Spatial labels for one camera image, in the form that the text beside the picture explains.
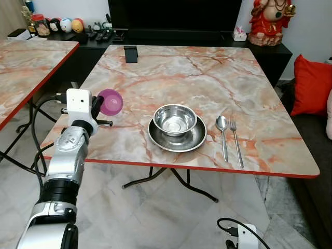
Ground dark grey sofa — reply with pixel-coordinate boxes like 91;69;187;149
280;83;332;249

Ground red cushion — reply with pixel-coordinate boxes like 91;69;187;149
290;54;332;117

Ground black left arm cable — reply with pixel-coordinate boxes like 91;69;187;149
29;93;69;187

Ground red gold buddha statue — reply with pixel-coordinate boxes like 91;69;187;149
247;0;297;47

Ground steel bowl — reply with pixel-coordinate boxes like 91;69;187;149
153;104;198;137

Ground small white pink bunny figure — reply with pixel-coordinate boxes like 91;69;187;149
233;25;247;42

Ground steel plate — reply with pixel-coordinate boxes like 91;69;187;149
148;115;208;153

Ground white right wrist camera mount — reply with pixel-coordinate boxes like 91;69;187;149
236;224;260;249

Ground marble pattern side table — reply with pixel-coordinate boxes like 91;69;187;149
0;39;80;177

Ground steel fork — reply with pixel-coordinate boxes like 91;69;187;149
229;120;244;169

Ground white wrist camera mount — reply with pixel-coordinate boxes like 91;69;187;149
236;224;260;249
66;88;99;131

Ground black remote control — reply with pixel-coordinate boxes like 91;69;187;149
86;29;115;43

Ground white egg toy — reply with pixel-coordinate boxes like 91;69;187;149
60;18;73;33

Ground white box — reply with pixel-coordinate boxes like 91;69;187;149
7;29;32;41

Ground black television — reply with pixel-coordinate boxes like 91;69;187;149
107;0;243;32

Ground steel spoon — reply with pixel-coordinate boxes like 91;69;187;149
215;115;229;162

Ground black tv console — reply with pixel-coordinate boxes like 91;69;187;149
10;29;294;88

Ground pink cushion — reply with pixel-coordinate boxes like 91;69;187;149
326;91;332;141

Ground red lid glass jar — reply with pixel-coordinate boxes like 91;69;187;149
31;14;50;37

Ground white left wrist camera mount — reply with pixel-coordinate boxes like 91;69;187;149
66;88;99;131

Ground purple plastic cup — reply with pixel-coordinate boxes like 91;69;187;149
99;89;124;116

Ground yellow egg toy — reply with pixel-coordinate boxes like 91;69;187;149
71;18;84;33

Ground black egg toy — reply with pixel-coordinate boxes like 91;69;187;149
48;18;62;33

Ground black metal table legs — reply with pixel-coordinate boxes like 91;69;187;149
122;166;219;203

